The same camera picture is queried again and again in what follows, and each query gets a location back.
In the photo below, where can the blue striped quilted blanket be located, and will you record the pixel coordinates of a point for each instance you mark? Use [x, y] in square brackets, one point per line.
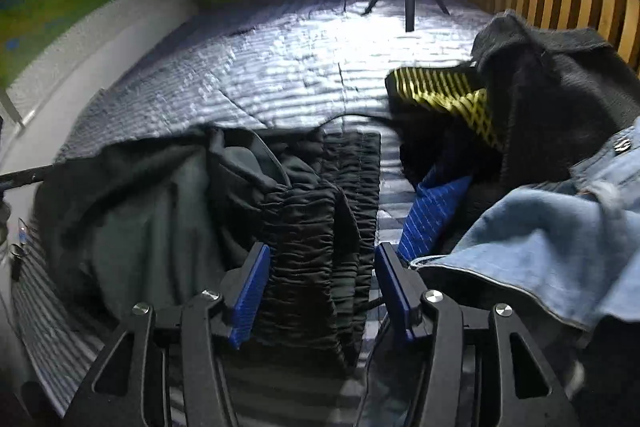
[225, 72]

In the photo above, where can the dark grey pants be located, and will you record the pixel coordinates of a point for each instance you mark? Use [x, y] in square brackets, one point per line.
[150, 217]

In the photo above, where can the black yellow striped garment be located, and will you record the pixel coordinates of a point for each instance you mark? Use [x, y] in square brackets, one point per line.
[440, 87]

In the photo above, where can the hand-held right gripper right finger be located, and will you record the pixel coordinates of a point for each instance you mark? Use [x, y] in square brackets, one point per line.
[395, 297]

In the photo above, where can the light blue denim jeans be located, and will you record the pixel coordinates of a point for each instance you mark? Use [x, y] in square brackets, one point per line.
[525, 247]

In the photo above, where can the black white hanging strip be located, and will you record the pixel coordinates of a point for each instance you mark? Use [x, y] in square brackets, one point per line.
[10, 107]

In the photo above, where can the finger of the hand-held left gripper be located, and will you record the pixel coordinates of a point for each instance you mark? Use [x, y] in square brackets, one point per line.
[25, 177]

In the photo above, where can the blue striped cloth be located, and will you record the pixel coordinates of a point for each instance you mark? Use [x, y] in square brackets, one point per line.
[435, 212]

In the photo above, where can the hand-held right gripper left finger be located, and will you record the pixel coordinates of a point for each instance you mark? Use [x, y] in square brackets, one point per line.
[252, 297]

